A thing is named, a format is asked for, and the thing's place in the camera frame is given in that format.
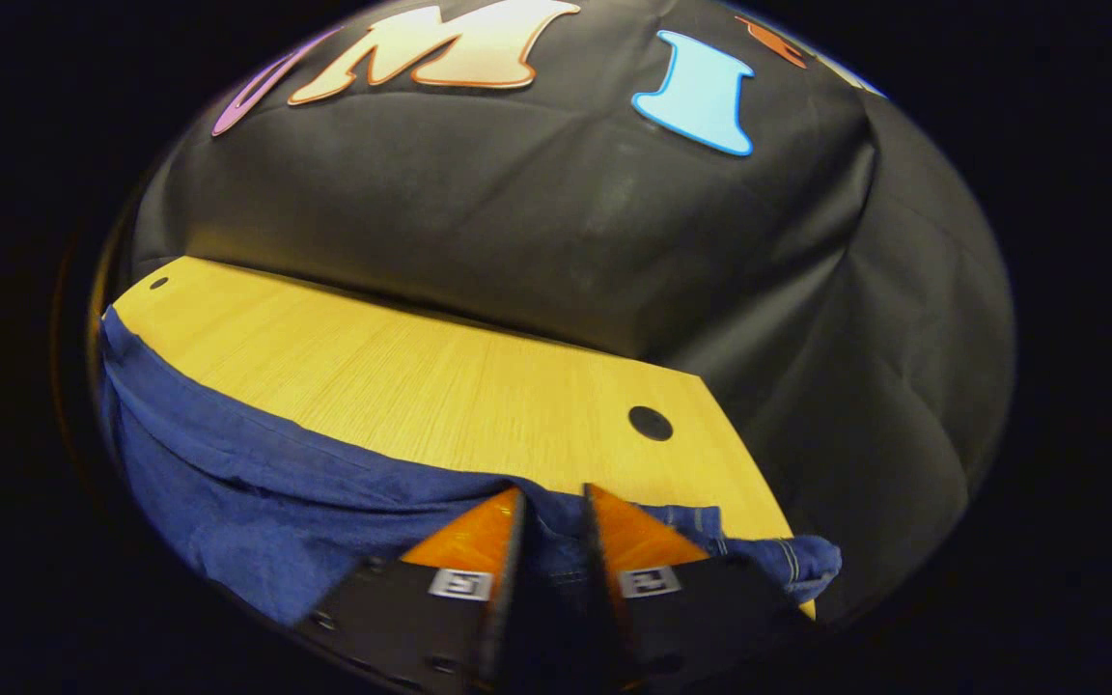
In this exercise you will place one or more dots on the black backdrop cloth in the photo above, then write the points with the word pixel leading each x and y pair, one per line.
pixel 566 222

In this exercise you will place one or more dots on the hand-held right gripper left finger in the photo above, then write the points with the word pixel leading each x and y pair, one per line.
pixel 508 598

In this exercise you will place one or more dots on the blue denim jeans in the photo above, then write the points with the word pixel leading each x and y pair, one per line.
pixel 257 502

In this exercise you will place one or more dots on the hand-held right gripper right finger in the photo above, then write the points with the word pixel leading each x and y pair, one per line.
pixel 602 579

